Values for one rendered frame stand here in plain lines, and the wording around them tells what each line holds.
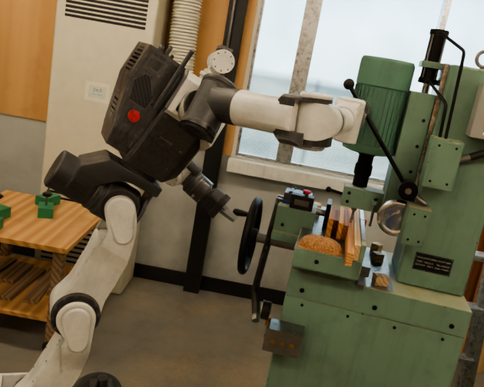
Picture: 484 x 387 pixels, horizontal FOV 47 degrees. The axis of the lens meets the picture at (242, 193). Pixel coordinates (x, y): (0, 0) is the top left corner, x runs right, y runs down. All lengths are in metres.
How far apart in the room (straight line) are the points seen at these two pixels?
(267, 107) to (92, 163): 0.54
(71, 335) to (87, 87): 1.65
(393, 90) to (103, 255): 1.02
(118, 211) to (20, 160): 2.05
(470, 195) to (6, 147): 2.67
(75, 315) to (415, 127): 1.19
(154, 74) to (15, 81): 2.08
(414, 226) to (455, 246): 0.19
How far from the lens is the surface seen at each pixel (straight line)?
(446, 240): 1.91
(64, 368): 1.83
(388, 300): 1.85
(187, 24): 3.05
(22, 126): 3.56
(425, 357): 1.94
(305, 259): 1.73
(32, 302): 2.76
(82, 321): 1.71
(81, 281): 1.70
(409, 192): 1.80
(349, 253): 1.65
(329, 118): 1.29
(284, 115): 1.27
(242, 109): 1.32
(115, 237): 1.62
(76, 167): 1.60
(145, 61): 1.51
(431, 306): 1.86
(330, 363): 1.94
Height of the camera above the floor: 1.44
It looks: 14 degrees down
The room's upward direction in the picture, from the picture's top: 10 degrees clockwise
